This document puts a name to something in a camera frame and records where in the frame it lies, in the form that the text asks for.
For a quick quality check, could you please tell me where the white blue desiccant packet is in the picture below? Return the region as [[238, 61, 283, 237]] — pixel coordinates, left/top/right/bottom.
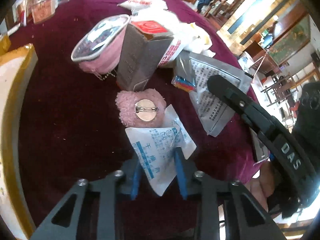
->
[[125, 105, 196, 196]]

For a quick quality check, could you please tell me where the silver printed foil bag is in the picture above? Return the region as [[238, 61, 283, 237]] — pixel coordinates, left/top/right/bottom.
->
[[174, 50, 254, 138]]

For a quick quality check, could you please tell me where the pink clear zip pouch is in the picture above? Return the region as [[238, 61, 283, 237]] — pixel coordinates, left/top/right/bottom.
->
[[71, 14, 130, 79]]

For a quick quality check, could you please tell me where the person right hand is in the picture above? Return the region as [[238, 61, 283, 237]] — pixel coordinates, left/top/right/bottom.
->
[[245, 161, 275, 212]]

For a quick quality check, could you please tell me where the pink fluffy brooch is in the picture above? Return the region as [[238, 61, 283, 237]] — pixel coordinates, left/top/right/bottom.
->
[[116, 89, 167, 128]]

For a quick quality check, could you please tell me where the small colourful striped packet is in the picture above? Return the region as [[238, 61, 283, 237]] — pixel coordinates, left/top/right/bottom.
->
[[171, 75, 196, 93]]

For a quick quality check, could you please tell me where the maroon velvet tablecloth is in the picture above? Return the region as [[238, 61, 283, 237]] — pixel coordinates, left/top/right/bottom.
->
[[10, 0, 260, 225]]

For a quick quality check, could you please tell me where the yellow rimmed cardboard tray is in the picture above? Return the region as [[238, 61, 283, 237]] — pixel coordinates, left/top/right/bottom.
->
[[1, 43, 38, 239]]

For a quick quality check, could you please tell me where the grey cardboard box red top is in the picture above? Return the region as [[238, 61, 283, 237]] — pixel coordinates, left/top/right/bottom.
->
[[117, 21, 174, 92]]

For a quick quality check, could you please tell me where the wooden stair railing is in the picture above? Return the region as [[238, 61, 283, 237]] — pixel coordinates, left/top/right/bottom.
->
[[203, 0, 245, 25]]

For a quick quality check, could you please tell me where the white sachet red print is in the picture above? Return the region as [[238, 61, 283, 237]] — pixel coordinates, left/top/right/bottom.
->
[[117, 0, 169, 12]]

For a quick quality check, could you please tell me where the orange label clear jar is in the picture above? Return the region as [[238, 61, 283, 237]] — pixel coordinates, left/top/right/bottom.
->
[[30, 0, 57, 24]]

